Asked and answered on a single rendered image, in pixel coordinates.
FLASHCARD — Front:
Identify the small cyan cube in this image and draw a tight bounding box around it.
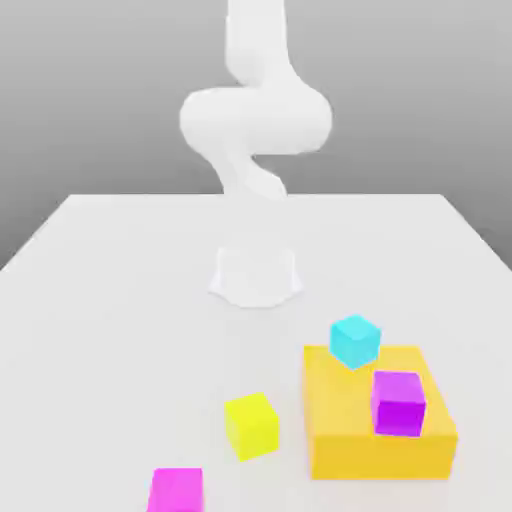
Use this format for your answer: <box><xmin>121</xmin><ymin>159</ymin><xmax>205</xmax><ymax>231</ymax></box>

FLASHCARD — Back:
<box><xmin>329</xmin><ymin>313</ymin><xmax>382</xmax><ymax>371</ymax></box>

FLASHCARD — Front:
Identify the small yellow cube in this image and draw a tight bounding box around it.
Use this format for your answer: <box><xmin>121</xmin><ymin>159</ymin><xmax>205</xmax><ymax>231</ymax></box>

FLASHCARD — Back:
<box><xmin>223</xmin><ymin>391</ymin><xmax>280</xmax><ymax>464</ymax></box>

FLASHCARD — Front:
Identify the small purple cube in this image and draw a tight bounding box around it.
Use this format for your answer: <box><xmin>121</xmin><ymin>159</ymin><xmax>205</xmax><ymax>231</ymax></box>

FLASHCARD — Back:
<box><xmin>369</xmin><ymin>370</ymin><xmax>428</xmax><ymax>438</ymax></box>

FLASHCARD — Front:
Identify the small magenta cube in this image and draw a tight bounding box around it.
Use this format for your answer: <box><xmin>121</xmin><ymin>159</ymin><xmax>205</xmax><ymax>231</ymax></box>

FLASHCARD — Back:
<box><xmin>145</xmin><ymin>466</ymin><xmax>205</xmax><ymax>512</ymax></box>

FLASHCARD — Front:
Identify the large orange box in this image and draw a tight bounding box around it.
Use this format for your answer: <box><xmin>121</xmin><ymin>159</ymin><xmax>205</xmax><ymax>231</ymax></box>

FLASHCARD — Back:
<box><xmin>302</xmin><ymin>344</ymin><xmax>460</xmax><ymax>481</ymax></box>

